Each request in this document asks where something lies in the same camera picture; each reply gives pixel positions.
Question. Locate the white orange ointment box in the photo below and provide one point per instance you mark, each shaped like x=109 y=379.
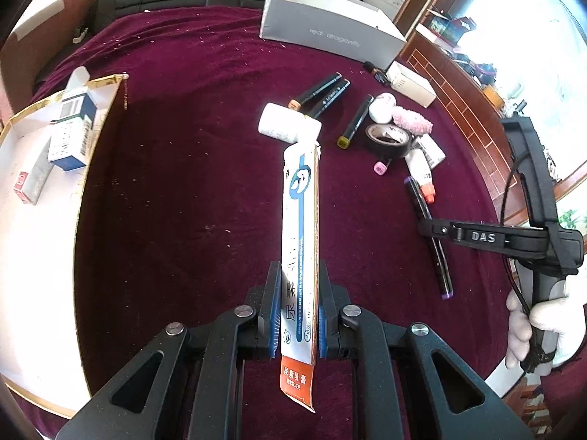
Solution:
x=298 y=247

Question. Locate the white orange-capped glue bottle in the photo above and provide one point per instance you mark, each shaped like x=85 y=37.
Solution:
x=419 y=169

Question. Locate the gold-rimmed white tray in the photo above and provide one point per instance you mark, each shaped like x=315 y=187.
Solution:
x=36 y=284

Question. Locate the orange-capped black marker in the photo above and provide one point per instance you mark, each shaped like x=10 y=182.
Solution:
x=316 y=89

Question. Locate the small white round jar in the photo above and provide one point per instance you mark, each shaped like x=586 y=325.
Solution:
x=382 y=107

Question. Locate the maroon velvet cloth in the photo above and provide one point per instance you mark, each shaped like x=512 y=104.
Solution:
x=183 y=169

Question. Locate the white cardboard box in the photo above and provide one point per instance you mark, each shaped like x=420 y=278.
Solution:
x=410 y=83

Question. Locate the pink plush toy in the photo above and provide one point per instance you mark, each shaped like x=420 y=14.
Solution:
x=412 y=120

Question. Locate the white plastic bottle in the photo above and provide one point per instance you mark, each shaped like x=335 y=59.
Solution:
x=279 y=121

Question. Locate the small dark bottle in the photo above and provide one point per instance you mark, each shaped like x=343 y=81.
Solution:
x=379 y=75

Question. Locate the brown upholstered furniture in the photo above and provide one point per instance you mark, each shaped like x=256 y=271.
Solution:
x=41 y=41

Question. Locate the yellow-capped black marker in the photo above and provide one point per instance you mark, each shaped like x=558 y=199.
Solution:
x=357 y=119

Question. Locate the black tape roll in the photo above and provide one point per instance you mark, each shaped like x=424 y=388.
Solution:
x=373 y=144

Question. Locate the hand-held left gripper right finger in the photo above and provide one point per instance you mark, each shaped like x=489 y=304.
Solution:
x=322 y=325

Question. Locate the red grey glue box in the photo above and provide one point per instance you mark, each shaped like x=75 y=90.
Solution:
x=34 y=178

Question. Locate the purple-capped black marker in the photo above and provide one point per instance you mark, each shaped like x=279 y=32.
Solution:
x=442 y=266

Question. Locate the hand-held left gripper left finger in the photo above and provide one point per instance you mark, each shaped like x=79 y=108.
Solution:
x=275 y=311

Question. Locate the pink-capped black marker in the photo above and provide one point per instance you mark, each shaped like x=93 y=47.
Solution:
x=381 y=167

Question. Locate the person's right hand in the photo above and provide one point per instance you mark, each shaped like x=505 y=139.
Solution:
x=518 y=330

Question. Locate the grey-capped black marker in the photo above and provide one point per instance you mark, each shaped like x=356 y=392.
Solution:
x=332 y=96

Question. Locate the small white barcode box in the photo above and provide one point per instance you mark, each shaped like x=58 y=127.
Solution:
x=433 y=151

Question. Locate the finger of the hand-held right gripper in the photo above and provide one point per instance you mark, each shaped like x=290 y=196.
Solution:
x=477 y=236

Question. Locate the blue white medicine box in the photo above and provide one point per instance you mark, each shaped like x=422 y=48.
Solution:
x=69 y=146

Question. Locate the large grey box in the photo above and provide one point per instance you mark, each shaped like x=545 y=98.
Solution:
x=321 y=32

